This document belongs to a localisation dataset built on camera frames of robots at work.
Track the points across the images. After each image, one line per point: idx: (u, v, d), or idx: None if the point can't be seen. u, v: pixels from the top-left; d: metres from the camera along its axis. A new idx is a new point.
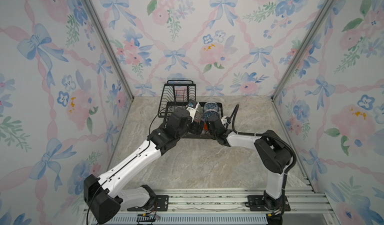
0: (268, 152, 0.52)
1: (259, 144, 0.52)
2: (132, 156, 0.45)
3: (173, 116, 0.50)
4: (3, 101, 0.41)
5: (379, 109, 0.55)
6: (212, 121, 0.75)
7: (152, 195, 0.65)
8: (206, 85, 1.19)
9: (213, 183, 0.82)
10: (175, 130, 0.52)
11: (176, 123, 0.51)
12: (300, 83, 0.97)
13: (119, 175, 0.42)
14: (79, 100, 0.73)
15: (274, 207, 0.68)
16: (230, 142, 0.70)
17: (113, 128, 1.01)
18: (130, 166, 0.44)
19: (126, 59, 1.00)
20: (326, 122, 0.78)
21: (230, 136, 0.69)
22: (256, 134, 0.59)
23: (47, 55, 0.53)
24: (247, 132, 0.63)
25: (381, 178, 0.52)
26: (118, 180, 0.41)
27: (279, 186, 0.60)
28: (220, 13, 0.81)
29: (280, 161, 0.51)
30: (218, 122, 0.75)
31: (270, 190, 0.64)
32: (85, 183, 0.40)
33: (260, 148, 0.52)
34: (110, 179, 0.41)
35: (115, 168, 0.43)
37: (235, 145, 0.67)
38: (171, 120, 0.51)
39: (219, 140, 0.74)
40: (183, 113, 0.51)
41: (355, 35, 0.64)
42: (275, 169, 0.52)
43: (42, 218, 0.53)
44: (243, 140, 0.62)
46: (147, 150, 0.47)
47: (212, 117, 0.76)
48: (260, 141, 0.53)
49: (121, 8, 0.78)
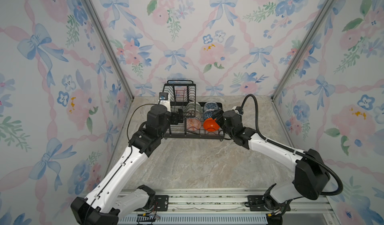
0: (310, 178, 0.43)
1: (302, 169, 0.43)
2: (116, 166, 0.43)
3: (149, 115, 0.47)
4: (3, 101, 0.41)
5: (379, 109, 0.55)
6: (230, 117, 0.64)
7: (152, 193, 0.67)
8: (206, 85, 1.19)
9: (213, 183, 0.82)
10: (156, 127, 0.50)
11: (155, 121, 0.49)
12: (300, 83, 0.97)
13: (108, 189, 0.40)
14: (79, 100, 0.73)
15: (274, 206, 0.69)
16: (251, 146, 0.60)
17: (113, 128, 1.01)
18: (118, 176, 0.42)
19: (125, 59, 1.00)
20: (326, 122, 0.78)
21: (254, 143, 0.58)
22: (296, 153, 0.48)
23: (47, 55, 0.53)
24: (279, 143, 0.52)
25: (381, 178, 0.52)
26: (107, 194, 0.40)
27: (290, 197, 0.56)
28: (220, 13, 0.81)
29: (320, 187, 0.45)
30: (236, 118, 0.62)
31: (276, 194, 0.63)
32: (73, 207, 0.38)
33: (301, 172, 0.43)
34: (99, 197, 0.39)
35: (101, 184, 0.41)
37: (257, 150, 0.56)
38: (149, 119, 0.49)
39: (236, 139, 0.63)
40: (160, 110, 0.49)
41: (355, 35, 0.64)
42: (312, 196, 0.44)
43: (42, 218, 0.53)
44: (270, 148, 0.53)
46: (132, 157, 0.45)
47: (229, 113, 0.65)
48: (303, 165, 0.44)
49: (121, 8, 0.78)
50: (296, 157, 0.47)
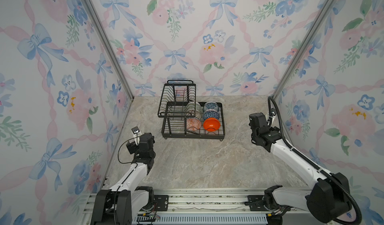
0: (328, 200, 0.41)
1: (321, 188, 0.41)
2: (129, 171, 0.55)
3: (140, 143, 0.65)
4: (3, 101, 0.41)
5: (379, 109, 0.55)
6: (256, 117, 0.65)
7: (152, 189, 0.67)
8: (206, 85, 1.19)
9: (213, 183, 0.82)
10: (149, 149, 0.67)
11: (146, 146, 0.65)
12: (300, 83, 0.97)
13: (128, 181, 0.50)
14: (79, 100, 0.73)
15: (272, 203, 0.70)
16: (273, 150, 0.57)
17: (113, 128, 1.01)
18: (133, 174, 0.53)
19: (125, 59, 1.00)
20: (326, 122, 0.78)
21: (277, 148, 0.55)
22: (320, 172, 0.45)
23: (47, 55, 0.53)
24: (306, 157, 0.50)
25: (380, 178, 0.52)
26: (128, 184, 0.48)
27: (289, 203, 0.57)
28: (220, 13, 0.81)
29: (336, 214, 0.42)
30: (262, 119, 0.63)
31: (278, 196, 0.63)
32: (98, 199, 0.42)
33: (319, 191, 0.41)
34: (122, 185, 0.47)
35: (120, 180, 0.50)
37: (277, 155, 0.57)
38: (141, 146, 0.66)
39: (259, 140, 0.61)
40: (147, 136, 0.67)
41: (355, 35, 0.64)
42: (323, 219, 0.42)
43: (42, 218, 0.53)
44: (295, 159, 0.50)
46: (138, 165, 0.59)
47: (255, 114, 0.65)
48: (323, 185, 0.41)
49: (121, 8, 0.78)
50: (319, 175, 0.44)
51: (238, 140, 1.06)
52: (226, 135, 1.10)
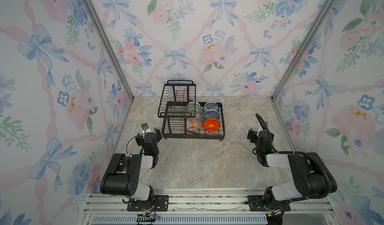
0: (300, 169, 0.47)
1: (293, 158, 0.50)
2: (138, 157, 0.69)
3: (145, 142, 0.69)
4: (3, 101, 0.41)
5: (379, 109, 0.55)
6: (263, 137, 0.72)
7: (152, 189, 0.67)
8: (206, 86, 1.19)
9: (213, 183, 0.82)
10: (153, 147, 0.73)
11: (150, 144, 0.70)
12: (300, 83, 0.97)
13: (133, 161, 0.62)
14: (79, 100, 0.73)
15: (271, 202, 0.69)
16: (268, 162, 0.68)
17: (113, 128, 1.01)
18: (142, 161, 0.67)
19: (126, 59, 1.00)
20: (326, 122, 0.78)
21: (269, 157, 0.67)
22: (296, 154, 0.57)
23: (47, 55, 0.53)
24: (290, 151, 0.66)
25: (381, 178, 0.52)
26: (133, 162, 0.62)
27: (287, 195, 0.57)
28: (220, 13, 0.81)
29: (317, 186, 0.45)
30: (267, 140, 0.71)
31: (275, 190, 0.64)
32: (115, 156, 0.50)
33: (293, 162, 0.49)
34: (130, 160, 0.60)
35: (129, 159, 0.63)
37: (274, 165, 0.65)
38: (146, 144, 0.70)
39: (259, 157, 0.72)
40: (151, 135, 0.72)
41: (355, 35, 0.64)
42: (305, 191, 0.45)
43: (42, 219, 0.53)
44: (277, 155, 0.62)
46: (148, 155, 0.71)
47: (263, 133, 0.74)
48: (296, 156, 0.50)
49: (121, 8, 0.78)
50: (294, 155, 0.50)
51: (238, 140, 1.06)
52: (226, 135, 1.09)
